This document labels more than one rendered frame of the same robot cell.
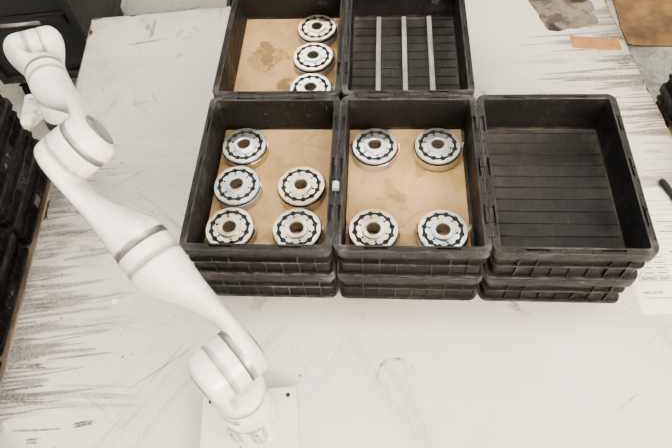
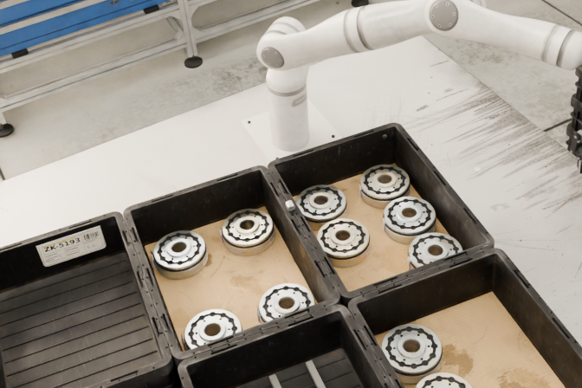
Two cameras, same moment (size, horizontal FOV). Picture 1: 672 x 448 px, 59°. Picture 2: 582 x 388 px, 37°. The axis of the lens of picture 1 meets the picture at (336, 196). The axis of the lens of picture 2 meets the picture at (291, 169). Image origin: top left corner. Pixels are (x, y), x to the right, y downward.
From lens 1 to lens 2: 1.86 m
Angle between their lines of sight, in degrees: 81
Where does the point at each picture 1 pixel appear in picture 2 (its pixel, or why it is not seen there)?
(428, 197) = (208, 292)
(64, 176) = not seen: outside the picture
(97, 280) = (508, 175)
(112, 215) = (391, 6)
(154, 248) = (350, 13)
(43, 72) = (545, 24)
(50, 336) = (503, 132)
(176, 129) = not seen: outside the picture
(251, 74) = (520, 361)
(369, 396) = not seen: hidden behind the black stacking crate
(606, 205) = (10, 353)
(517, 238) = (106, 287)
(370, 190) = (273, 276)
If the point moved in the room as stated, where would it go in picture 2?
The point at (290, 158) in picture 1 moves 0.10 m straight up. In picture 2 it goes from (382, 275) to (380, 239)
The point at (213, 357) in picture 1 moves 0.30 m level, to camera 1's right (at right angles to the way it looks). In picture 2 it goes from (283, 23) to (156, 71)
